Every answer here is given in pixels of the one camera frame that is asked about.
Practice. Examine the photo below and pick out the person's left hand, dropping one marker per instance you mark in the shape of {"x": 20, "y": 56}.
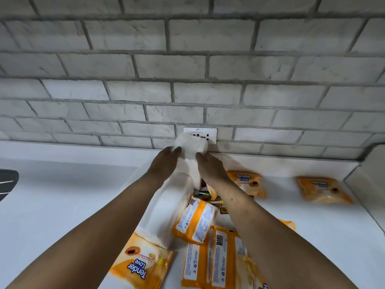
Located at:
{"x": 162, "y": 168}

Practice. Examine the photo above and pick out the person's right hand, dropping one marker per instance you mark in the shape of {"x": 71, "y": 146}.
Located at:
{"x": 212, "y": 171}

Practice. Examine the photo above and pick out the person's left fingers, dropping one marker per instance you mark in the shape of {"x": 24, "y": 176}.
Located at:
{"x": 173, "y": 154}

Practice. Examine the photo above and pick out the person's right fingers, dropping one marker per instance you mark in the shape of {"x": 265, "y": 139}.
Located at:
{"x": 202, "y": 158}

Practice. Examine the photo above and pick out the white soft packet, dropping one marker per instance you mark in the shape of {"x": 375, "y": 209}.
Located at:
{"x": 191, "y": 145}

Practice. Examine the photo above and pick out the person's left forearm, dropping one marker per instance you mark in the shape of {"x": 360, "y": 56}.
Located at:
{"x": 99, "y": 234}

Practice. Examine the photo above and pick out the person's right forearm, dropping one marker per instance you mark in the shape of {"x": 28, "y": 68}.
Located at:
{"x": 270, "y": 237}

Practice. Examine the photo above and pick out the small dark colourful packet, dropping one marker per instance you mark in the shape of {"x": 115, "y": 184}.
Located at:
{"x": 207, "y": 196}

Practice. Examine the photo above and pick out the white plastic container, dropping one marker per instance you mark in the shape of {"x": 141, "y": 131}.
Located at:
{"x": 164, "y": 210}

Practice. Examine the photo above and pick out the pile of orange wipes packets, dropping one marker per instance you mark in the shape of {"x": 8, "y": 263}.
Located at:
{"x": 216, "y": 255}

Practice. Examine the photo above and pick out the dark grey object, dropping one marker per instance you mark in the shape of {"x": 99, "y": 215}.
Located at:
{"x": 7, "y": 183}

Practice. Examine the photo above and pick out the white wall label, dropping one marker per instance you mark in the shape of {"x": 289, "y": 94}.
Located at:
{"x": 210, "y": 132}

